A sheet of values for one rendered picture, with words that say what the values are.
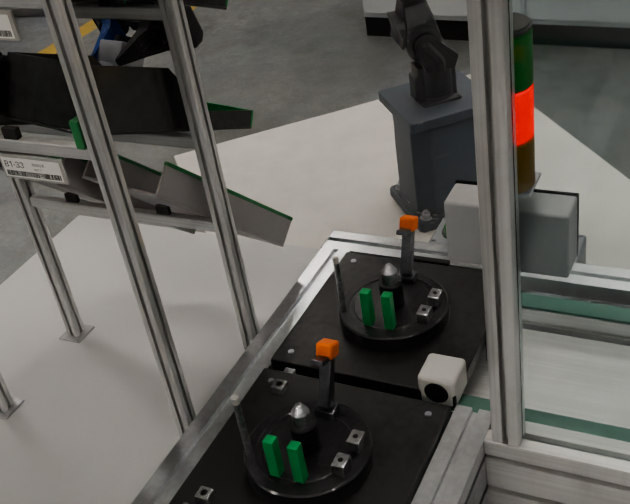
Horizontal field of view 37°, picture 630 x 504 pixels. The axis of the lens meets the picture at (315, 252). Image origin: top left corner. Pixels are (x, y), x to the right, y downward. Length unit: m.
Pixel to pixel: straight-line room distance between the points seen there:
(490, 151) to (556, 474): 0.39
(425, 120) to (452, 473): 0.63
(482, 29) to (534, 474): 0.50
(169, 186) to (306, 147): 0.77
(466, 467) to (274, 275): 0.60
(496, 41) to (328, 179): 1.00
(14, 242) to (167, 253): 2.01
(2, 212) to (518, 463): 3.01
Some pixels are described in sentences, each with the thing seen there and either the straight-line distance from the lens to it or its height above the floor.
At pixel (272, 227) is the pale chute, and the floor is 1.03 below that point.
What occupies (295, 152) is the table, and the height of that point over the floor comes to 0.86.
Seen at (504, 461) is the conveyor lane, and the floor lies 0.93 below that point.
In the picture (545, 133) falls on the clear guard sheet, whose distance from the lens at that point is 0.82.
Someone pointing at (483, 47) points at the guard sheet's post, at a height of 1.41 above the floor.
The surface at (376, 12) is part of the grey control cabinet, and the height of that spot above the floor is 0.13.
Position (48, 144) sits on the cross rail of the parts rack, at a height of 1.31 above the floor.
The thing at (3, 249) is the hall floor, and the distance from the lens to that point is 3.58.
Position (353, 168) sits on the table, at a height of 0.86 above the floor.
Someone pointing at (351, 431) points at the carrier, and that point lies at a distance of 1.01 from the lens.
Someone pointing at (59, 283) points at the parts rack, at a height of 0.96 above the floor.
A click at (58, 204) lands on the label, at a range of 1.33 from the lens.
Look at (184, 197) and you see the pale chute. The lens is 1.15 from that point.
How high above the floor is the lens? 1.72
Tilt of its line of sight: 34 degrees down
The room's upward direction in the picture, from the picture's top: 10 degrees counter-clockwise
